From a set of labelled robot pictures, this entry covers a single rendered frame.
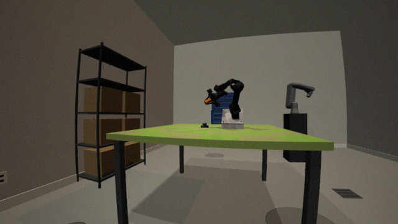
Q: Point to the orange knob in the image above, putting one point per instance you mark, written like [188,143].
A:
[208,101]

